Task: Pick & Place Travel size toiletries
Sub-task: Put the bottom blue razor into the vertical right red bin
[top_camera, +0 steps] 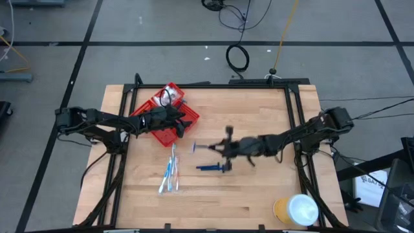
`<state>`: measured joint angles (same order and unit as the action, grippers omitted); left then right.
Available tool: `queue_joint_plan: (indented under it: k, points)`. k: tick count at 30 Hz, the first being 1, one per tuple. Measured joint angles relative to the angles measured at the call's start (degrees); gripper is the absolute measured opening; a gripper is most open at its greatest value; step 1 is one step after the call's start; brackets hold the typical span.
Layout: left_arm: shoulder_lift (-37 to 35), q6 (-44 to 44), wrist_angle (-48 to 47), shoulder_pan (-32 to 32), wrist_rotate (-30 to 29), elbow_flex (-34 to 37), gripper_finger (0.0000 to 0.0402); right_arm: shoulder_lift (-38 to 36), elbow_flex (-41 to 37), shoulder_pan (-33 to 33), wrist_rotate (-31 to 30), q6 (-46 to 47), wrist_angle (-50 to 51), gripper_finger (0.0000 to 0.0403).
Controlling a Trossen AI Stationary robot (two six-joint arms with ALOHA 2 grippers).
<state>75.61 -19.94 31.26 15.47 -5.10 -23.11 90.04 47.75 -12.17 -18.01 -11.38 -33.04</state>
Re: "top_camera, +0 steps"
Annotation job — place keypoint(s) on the black clamp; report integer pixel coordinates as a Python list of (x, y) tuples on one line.
[(354, 204)]

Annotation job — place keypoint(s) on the white printed box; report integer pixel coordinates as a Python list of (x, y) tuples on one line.
[(368, 191)]

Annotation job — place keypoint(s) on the black chair base part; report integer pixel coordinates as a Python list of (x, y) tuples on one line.
[(4, 108)]

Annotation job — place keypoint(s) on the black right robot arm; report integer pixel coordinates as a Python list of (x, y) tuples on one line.
[(307, 132)]

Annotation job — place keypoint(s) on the black plastic bin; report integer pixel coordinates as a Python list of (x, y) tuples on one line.
[(401, 194)]

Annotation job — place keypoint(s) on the teal white toothbrush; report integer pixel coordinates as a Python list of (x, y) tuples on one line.
[(173, 152)]

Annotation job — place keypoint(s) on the clear plastic packets in tray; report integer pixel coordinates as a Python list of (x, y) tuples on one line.
[(180, 92)]

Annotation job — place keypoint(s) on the yellow canister white lid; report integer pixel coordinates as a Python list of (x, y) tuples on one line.
[(302, 210)]

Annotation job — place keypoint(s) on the blue toothbrush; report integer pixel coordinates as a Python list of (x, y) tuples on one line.
[(165, 176), (169, 184)]

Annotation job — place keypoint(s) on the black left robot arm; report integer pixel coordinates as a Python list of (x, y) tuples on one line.
[(106, 121)]

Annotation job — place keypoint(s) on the white vanity pack bag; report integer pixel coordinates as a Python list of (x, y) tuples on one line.
[(158, 101), (174, 95)]

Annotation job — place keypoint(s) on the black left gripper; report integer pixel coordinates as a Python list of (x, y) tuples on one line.
[(161, 116)]

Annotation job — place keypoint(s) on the red white toothbrush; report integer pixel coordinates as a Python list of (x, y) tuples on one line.
[(177, 181)]

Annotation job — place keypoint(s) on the grey stand foot bar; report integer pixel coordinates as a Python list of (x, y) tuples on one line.
[(39, 2), (16, 77)]

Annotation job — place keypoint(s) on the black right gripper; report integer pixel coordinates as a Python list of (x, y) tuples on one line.
[(242, 147)]

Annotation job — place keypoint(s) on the black desk bar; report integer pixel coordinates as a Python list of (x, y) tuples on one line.
[(362, 170)]

